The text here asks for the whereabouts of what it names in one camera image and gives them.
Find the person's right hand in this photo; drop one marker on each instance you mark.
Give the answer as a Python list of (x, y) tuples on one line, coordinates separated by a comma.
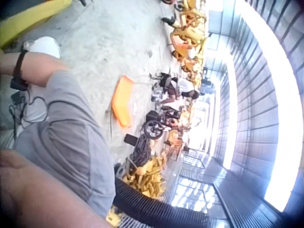
[(6, 65)]

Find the black wrist band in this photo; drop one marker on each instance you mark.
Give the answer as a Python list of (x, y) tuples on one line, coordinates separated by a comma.
[(19, 64)]

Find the small black device box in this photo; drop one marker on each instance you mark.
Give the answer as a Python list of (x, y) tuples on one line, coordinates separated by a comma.
[(16, 97)]

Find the orange plastic panel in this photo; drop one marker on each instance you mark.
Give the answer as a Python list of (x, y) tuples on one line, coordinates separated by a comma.
[(123, 102)]

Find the black square box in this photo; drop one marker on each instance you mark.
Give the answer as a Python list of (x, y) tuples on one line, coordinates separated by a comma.
[(131, 139)]

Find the black scooter with seat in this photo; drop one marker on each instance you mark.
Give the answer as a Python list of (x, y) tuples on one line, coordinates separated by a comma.
[(165, 80)]

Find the pile of black metal frames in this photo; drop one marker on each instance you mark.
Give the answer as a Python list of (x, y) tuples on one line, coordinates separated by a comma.
[(143, 149)]

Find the black electric scooter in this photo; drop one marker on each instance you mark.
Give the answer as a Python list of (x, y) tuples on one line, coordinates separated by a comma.
[(156, 126)]

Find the heap of yellow bicycle parts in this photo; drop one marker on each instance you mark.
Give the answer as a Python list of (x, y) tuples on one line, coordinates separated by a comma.
[(147, 175)]

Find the heap of yellow bicycles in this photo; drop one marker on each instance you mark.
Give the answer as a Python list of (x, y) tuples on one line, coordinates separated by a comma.
[(190, 28)]

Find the yellow metal frame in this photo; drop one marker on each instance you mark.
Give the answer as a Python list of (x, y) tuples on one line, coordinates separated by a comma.
[(31, 16)]

